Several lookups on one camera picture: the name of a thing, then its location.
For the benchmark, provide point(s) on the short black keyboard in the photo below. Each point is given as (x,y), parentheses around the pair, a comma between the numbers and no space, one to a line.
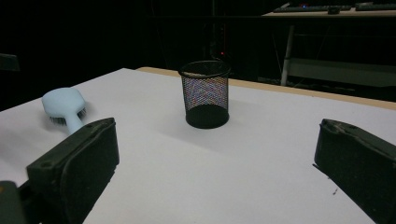
(375,6)

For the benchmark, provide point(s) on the dark object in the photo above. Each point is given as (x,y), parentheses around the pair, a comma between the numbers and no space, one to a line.
(7,62)

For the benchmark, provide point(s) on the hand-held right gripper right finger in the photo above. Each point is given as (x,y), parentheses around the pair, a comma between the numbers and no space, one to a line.
(358,161)

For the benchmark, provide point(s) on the black computer mouse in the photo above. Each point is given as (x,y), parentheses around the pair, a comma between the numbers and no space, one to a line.
(334,10)

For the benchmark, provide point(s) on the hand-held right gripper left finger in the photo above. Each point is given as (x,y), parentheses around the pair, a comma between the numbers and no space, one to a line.
(77,168)

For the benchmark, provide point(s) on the long black keyboard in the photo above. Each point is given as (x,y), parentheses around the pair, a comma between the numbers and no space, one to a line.
(311,8)

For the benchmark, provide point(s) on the black mesh pen holder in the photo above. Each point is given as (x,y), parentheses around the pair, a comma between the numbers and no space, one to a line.
(206,118)

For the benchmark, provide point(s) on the wooden-top desk with white legs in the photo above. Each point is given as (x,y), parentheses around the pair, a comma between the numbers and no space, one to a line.
(342,71)

